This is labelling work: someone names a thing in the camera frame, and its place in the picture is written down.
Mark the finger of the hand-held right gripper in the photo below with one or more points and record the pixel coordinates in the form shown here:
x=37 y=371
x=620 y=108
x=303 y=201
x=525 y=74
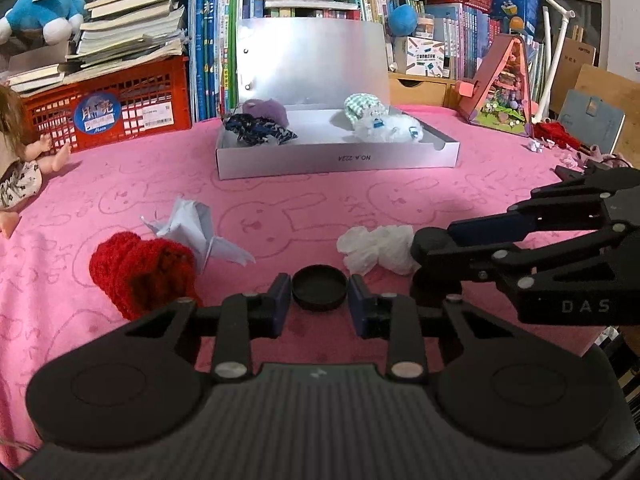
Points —
x=500 y=260
x=490 y=230

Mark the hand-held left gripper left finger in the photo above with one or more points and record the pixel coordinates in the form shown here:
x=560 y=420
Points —
x=281 y=305

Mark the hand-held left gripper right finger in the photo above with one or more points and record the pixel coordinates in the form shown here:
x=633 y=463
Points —
x=361 y=305

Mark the black round lid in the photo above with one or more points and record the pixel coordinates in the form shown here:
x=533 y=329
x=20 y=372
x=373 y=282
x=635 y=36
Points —
x=319 y=287

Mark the white tissue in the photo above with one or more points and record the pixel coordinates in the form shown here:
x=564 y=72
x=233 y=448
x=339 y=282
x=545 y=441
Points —
x=380 y=247

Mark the black round jar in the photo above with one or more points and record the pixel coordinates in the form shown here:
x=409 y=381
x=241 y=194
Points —
x=432 y=252

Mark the white cardboard box with lid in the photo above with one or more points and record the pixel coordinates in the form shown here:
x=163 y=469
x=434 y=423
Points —
x=340 y=160

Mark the red knitted hat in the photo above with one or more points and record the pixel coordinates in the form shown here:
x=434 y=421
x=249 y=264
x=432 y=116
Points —
x=135 y=270

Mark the white plush with checked hat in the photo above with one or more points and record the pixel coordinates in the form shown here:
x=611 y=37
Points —
x=385 y=122

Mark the purple plush toy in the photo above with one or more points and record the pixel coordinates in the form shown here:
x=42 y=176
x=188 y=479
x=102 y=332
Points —
x=267 y=110

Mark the pink rabbit-print blanket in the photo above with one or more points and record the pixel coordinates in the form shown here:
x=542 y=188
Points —
x=300 y=210

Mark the small white paper piece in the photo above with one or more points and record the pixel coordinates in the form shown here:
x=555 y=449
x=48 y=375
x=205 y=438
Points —
x=540 y=145

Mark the red knitted item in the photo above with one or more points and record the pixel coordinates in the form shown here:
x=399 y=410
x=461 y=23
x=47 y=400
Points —
x=555 y=132

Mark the pink miniature house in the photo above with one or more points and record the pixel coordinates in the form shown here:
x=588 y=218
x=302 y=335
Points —
x=500 y=95

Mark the grey blue folder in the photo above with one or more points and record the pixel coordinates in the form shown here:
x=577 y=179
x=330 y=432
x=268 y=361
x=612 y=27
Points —
x=590 y=120

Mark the wooden drawer box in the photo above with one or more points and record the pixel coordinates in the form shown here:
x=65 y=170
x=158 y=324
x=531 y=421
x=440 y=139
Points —
x=415 y=90

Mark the wooden board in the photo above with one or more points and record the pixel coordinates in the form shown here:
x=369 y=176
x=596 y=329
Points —
x=615 y=95

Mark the white printed carton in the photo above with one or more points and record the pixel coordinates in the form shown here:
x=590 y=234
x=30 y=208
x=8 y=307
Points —
x=425 y=57

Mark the brown cardboard box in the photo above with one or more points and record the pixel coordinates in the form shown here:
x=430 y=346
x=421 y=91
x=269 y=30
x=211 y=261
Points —
x=575 y=60

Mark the row of colourful books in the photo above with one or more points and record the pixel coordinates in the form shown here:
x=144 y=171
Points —
x=465 y=40

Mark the blue printed carton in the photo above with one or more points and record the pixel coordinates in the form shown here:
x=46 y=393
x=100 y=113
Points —
x=515 y=0

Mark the red plastic crate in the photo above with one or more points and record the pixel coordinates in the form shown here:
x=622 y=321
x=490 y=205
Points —
x=150 y=90

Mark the row of tall blue books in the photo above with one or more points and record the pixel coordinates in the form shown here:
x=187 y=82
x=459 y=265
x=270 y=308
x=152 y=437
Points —
x=205 y=50

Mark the long-haired baby doll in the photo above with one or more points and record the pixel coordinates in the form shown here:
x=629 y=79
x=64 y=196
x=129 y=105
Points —
x=20 y=175

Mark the stack of worn books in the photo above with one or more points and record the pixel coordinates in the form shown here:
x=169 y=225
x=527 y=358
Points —
x=130 y=35

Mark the blue cat plush toy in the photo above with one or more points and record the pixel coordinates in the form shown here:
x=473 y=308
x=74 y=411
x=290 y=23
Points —
x=45 y=5

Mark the white plastic pipe frame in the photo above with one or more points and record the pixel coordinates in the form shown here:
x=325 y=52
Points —
x=562 y=35

